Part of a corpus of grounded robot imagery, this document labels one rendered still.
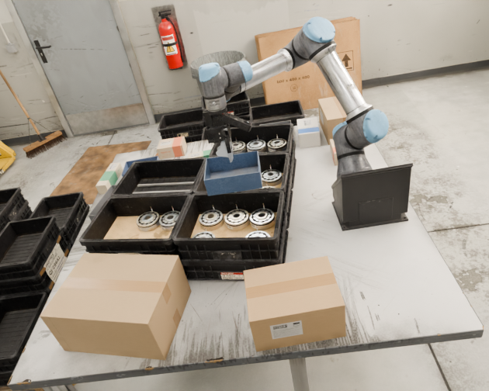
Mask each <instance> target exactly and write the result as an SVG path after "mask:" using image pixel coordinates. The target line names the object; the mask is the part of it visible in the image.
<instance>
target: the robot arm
mask: <svg viewBox="0 0 489 391"><path fill-rule="evenodd" d="M334 38H335V28H334V26H333V25H332V24H331V22H330V21H328V20H327V19H325V18H322V17H318V16H317V17H313V18H311V19H309V20H308V22H306V23H305V24H304V25H303V27H302V29H301V30H300V31H299V32H298V34H297V35H296V36H295V37H294V38H293V39H292V40H291V41H290V42H289V43H288V44H287V45H286V46H285V47H284V48H282V49H280V50H278V52H277V54H275V55H273V56H271V57H268V58H266V59H265V60H263V61H260V62H258V63H257V64H253V65H252V66H251V65H250V64H249V63H248V62H247V61H240V62H236V63H233V64H229V65H226V66H223V67H220V65H219V64H218V63H208V64H203V65H201V66H200V67H199V81H200V83H201V86H202V90H203V97H204V101H205V105H206V109H205V110H203V116H204V118H205V121H206V135H207V139H208V143H209V144H210V143H214V144H215V143H219V142H220V141H221V143H220V146H219V147H218V148H217V152H216V153H217V156H219V157H229V160H230V162H232V161H233V158H234V157H233V154H234V153H233V147H232V141H231V128H230V124H231V125H232V126H236V127H237V128H240V129H242V130H243V131H246V132H250V130H251V128H252V123H251V122H249V121H247V120H244V119H241V118H239V117H236V116H234V115H231V114H230V113H228V112H226V111H227V102H228V101H229V100H230V99H231V97H233V96H235V95H237V94H239V93H241V92H243V91H245V90H247V89H249V88H251V87H253V86H255V85H257V84H259V83H261V82H263V81H265V80H267V79H269V78H271V77H273V76H275V75H277V74H279V73H281V72H283V71H291V70H293V69H294V68H297V67H299V66H301V65H303V64H306V63H307V62H309V61H310V62H311V63H315V64H317V66H318V67H319V69H320V70H321V73H322V74H323V75H324V78H325V79H326V81H327V83H328V84H329V86H330V87H331V90H332V91H333V92H334V94H335V96H336V98H337V100H338V101H339V103H340V105H341V106H342V108H343V109H344V111H345V114H346V115H347V116H346V120H345V122H343V123H340V124H338V125H337V126H336V127H335V128H334V129H333V131H332V134H333V141H334V143H335V151H336V155H337V159H338V169H337V175H336V177H337V178H338V177H339V176H340V175H344V174H349V173H354V172H359V171H368V170H373V169H372V167H371V165H370V164H369V162H368V160H367V159H366V155H365V151H364V148H365V147H368V146H369V145H371V144H374V143H377V142H378V141H380V140H381V139H383V138H384V137H385V136H386V135H387V132H388V129H389V122H388V119H387V116H386V115H385V114H384V113H383V112H382V111H380V110H378V109H374V108H373V106H372V105H370V104H367V103H366V102H365V100H364V99H363V97H362V95H361V94H360V92H359V90H358V89H357V87H356V85H355V83H354V81H353V80H352V78H351V77H350V75H349V73H348V72H347V70H346V68H345V66H344V64H343V63H342V61H341V59H340V58H339V56H338V55H337V53H336V51H335V49H336V46H337V44H336V43H335V41H334ZM222 113H223V114H222ZM208 128H209V129H208ZM208 137H209V138H208Z"/></svg>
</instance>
